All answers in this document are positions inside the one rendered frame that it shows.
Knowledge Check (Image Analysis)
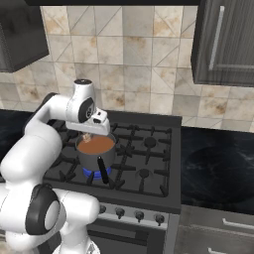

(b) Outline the black range hood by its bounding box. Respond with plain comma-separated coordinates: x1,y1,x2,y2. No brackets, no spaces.
23,0,202,7

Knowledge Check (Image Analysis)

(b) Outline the black oven door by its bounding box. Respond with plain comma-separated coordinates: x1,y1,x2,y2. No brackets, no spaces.
86,223,167,254

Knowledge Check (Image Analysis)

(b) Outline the dark wall cupboard door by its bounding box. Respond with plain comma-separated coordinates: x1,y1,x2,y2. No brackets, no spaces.
190,0,254,87

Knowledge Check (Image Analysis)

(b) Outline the silver cupboard door handle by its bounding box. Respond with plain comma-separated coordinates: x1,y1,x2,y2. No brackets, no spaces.
207,5,226,71

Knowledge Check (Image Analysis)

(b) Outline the black gas stove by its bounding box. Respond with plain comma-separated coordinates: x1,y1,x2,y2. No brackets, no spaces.
42,110,184,254

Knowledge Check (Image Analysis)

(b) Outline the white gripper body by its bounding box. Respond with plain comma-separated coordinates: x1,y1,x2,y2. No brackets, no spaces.
64,116,111,137

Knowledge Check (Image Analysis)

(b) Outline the dark wall cupboard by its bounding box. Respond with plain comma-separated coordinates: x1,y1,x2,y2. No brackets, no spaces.
0,3,51,73

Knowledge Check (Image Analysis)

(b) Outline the grey saucepan with hot chocolate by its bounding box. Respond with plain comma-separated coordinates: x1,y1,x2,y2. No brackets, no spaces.
74,132,117,185

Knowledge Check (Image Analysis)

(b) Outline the silver drawer handle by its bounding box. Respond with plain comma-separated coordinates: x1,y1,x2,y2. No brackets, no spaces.
221,217,254,231
207,247,229,254

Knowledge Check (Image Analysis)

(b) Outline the grey drawer front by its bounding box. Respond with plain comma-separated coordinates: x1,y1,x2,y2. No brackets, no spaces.
178,203,254,236
174,224,254,254

